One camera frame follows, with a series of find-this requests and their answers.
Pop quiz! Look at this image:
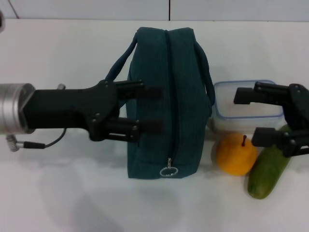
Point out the teal fabric lunch bag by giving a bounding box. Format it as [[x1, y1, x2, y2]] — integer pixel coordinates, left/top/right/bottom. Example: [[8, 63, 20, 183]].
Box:
[[105, 27, 215, 181]]

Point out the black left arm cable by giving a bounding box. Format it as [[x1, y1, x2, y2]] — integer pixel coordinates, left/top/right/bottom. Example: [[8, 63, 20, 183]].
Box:
[[5, 128, 68, 152]]

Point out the clear plastic box blue rim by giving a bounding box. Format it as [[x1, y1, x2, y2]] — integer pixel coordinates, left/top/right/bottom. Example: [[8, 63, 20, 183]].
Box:
[[209, 79, 284, 133]]

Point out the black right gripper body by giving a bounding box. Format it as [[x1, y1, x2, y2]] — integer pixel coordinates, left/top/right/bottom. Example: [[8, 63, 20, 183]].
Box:
[[281, 83, 309, 158]]

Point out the orange pear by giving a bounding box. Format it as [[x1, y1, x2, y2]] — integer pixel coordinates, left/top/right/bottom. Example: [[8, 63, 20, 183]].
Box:
[[215, 132, 258, 176]]

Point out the green cucumber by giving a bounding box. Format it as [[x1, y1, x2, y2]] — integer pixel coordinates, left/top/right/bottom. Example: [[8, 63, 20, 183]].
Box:
[[247, 124, 294, 200]]

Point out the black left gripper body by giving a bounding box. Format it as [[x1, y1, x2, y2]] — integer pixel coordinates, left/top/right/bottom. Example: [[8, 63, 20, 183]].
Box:
[[23, 81, 121, 143]]

